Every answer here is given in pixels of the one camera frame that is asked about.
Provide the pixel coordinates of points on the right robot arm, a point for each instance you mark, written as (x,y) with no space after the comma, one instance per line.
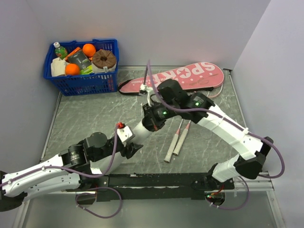
(202,111)

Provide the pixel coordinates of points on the blue plastic basket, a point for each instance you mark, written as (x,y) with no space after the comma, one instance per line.
(84,84)

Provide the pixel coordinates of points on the white cloth bag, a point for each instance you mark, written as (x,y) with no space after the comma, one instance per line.
(58,67)

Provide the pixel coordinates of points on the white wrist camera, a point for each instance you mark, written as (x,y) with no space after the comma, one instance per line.
(147,91)
(124,132)

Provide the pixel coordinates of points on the pink racket bag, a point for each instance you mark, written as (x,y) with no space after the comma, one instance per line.
(203,77)

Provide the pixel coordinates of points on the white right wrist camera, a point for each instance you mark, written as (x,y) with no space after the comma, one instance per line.
(147,91)

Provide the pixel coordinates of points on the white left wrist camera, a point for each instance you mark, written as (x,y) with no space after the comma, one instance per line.
(124,132)

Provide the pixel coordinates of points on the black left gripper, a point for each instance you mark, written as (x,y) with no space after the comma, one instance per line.
(128,152)

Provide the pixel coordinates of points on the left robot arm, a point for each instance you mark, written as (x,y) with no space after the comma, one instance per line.
(74,168)

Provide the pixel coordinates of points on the orange ball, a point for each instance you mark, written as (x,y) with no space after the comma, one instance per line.
(72,69)
(89,49)

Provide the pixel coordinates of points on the dark green carton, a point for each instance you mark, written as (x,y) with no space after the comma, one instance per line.
(82,61)

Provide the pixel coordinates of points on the orange ball upper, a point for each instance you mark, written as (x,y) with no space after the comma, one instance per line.
(89,49)

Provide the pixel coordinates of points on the orange ball lower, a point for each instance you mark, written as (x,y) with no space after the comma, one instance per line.
(72,69)

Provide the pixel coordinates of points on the clear tube lid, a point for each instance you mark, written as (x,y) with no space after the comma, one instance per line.
(206,134)

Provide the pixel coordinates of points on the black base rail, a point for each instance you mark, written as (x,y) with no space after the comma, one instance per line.
(129,194)

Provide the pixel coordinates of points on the white shuttlecock tube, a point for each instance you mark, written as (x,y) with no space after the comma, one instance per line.
(109,165)

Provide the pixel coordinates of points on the green drink bottle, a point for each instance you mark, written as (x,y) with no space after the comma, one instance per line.
(60,51)

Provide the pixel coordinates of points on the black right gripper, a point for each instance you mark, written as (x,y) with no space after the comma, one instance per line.
(149,121)

